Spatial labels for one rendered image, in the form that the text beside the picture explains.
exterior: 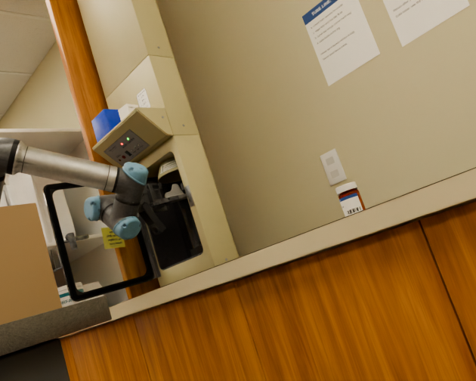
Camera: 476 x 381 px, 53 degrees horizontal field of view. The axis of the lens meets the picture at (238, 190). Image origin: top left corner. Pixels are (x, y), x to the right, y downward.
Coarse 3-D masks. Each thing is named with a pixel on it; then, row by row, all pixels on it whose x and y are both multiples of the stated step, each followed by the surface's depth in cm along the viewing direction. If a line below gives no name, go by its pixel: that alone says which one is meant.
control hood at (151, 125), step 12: (144, 108) 154; (156, 108) 158; (132, 120) 156; (144, 120) 155; (156, 120) 156; (120, 132) 162; (144, 132) 159; (156, 132) 157; (168, 132) 157; (96, 144) 171; (108, 144) 169; (156, 144) 162; (108, 156) 174
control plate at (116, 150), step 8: (128, 136) 162; (136, 136) 161; (112, 144) 168; (120, 144) 167; (128, 144) 166; (136, 144) 164; (144, 144) 163; (104, 152) 172; (112, 152) 171; (120, 152) 170; (136, 152) 168; (128, 160) 172
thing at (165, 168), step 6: (174, 156) 168; (162, 162) 170; (168, 162) 167; (174, 162) 167; (162, 168) 168; (168, 168) 166; (174, 168) 165; (162, 174) 167; (168, 174) 179; (174, 174) 180; (162, 180) 176; (168, 180) 179; (174, 180) 181; (180, 180) 182
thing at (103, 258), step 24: (72, 192) 164; (96, 192) 169; (72, 216) 161; (96, 240) 163; (120, 240) 168; (72, 264) 155; (96, 264) 160; (120, 264) 165; (144, 264) 170; (96, 288) 157
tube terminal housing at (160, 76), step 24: (144, 72) 166; (168, 72) 167; (120, 96) 178; (168, 96) 163; (168, 120) 160; (192, 120) 167; (168, 144) 161; (192, 144) 163; (192, 168) 159; (192, 192) 155; (216, 192) 162; (216, 216) 158; (216, 240) 155; (192, 264) 158; (216, 264) 151
